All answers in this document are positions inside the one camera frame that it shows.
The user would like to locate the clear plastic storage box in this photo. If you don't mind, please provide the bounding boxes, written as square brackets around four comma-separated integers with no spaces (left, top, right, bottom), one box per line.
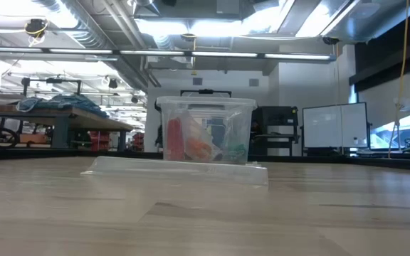
[156,95,258,165]

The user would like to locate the clear zip plastic bag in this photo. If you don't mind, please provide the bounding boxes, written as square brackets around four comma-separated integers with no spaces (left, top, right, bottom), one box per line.
[80,155,270,188]

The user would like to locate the orange bandage roll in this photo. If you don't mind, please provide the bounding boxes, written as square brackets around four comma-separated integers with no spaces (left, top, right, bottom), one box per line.
[186,137,214,161]

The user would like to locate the red bandage roll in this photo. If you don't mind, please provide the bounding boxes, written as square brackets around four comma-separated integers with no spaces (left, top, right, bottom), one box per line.
[166,117,187,161]

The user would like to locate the red storage bins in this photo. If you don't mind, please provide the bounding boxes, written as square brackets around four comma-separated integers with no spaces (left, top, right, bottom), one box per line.
[88,130,110,152]
[132,132,145,152]

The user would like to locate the black cabinet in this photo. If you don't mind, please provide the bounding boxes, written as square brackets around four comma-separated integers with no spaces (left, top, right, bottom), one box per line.
[250,105,300,156]

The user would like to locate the wooden workbench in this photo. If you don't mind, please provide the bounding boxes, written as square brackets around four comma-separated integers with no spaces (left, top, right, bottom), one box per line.
[0,104,135,152]

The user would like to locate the whiteboard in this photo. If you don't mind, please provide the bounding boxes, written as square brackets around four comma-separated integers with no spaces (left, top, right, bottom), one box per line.
[301,102,369,149]

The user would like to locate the teal cloth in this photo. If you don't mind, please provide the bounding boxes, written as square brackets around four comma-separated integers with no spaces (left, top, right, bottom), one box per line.
[15,94,110,119]

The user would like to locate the long ceiling light bar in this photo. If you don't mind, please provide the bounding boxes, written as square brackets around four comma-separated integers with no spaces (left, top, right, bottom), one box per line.
[0,45,337,62]

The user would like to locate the black camera gantry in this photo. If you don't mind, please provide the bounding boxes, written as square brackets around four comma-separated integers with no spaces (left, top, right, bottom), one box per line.
[179,88,233,99]
[21,76,83,96]

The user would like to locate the smooth silver air duct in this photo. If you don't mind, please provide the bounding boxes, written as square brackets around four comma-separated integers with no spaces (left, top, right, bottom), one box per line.
[320,0,410,46]

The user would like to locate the black ceiling cord reel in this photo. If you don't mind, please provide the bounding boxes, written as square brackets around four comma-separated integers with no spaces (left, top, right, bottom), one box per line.
[23,18,50,46]

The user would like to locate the thick yellow cable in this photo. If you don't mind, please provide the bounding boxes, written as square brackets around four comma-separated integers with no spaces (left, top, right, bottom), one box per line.
[387,0,410,160]

